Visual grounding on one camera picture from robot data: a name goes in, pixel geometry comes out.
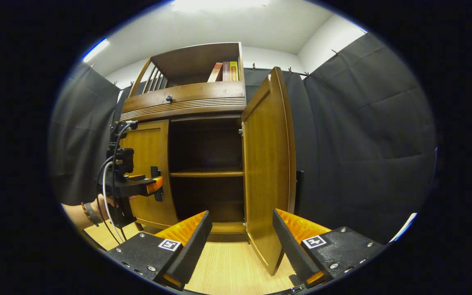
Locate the wooden cabinet drawer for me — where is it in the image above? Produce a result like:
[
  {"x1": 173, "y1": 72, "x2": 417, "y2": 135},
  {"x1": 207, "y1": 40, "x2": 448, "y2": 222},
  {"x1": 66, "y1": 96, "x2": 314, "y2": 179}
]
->
[{"x1": 121, "y1": 81, "x2": 246, "y2": 119}]

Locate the narrow ceiling light panel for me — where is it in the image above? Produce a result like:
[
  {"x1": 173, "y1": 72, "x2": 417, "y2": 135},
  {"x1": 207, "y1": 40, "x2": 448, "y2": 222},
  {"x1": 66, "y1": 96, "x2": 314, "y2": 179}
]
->
[{"x1": 82, "y1": 38, "x2": 109, "y2": 63}]

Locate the black backdrop cloth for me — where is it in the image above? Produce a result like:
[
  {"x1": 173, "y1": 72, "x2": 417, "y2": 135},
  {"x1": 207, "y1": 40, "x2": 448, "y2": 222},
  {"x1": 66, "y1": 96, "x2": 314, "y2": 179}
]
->
[{"x1": 48, "y1": 33, "x2": 437, "y2": 244}]

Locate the wooden cabinet door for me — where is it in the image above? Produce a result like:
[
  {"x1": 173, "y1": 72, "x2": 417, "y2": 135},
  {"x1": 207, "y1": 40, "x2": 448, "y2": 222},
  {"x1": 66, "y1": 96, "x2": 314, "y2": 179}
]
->
[
  {"x1": 241, "y1": 66, "x2": 297, "y2": 276},
  {"x1": 120, "y1": 120, "x2": 179, "y2": 230}
]

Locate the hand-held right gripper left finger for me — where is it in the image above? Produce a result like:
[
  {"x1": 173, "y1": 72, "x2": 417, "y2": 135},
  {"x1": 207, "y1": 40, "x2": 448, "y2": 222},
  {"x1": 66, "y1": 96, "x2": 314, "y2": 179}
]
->
[{"x1": 105, "y1": 210, "x2": 213, "y2": 291}]

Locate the cream and red book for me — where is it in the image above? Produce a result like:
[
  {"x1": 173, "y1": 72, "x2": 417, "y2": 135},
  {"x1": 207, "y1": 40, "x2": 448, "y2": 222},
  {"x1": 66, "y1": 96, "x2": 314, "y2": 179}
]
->
[{"x1": 207, "y1": 62, "x2": 223, "y2": 82}]

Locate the black door handle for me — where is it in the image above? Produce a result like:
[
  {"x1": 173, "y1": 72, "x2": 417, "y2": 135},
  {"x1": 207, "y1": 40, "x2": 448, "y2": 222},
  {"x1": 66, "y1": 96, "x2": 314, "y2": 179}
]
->
[
  {"x1": 151, "y1": 166, "x2": 164, "y2": 202},
  {"x1": 295, "y1": 170, "x2": 304, "y2": 204}
]

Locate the wooden cabinet shelf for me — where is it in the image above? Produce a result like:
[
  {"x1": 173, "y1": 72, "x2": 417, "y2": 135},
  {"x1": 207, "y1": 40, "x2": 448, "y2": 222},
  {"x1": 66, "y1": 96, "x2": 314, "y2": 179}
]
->
[{"x1": 170, "y1": 170, "x2": 244, "y2": 178}]

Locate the black cable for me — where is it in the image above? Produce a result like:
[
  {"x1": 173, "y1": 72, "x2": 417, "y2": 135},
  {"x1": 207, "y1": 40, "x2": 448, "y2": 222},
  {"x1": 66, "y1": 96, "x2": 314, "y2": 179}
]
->
[{"x1": 97, "y1": 123, "x2": 138, "y2": 242}]

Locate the white cable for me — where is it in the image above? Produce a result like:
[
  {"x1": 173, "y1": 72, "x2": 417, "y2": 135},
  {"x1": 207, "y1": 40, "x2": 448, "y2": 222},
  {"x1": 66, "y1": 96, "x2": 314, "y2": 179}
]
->
[{"x1": 102, "y1": 161, "x2": 124, "y2": 242}]

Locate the wooden double-door shoe cabinet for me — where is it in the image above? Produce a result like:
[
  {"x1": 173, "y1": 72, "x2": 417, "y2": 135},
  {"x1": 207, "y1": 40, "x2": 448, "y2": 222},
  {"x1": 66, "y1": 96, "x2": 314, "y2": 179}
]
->
[{"x1": 119, "y1": 42, "x2": 248, "y2": 242}]

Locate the dark wristband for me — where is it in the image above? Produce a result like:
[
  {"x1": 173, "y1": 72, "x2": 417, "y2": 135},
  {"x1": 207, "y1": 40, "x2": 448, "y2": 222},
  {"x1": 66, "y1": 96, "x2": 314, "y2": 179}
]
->
[{"x1": 81, "y1": 202, "x2": 102, "y2": 227}]

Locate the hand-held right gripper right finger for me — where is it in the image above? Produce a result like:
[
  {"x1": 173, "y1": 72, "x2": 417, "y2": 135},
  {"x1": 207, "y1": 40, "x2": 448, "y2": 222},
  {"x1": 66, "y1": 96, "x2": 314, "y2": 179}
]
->
[{"x1": 272, "y1": 208, "x2": 388, "y2": 287}]

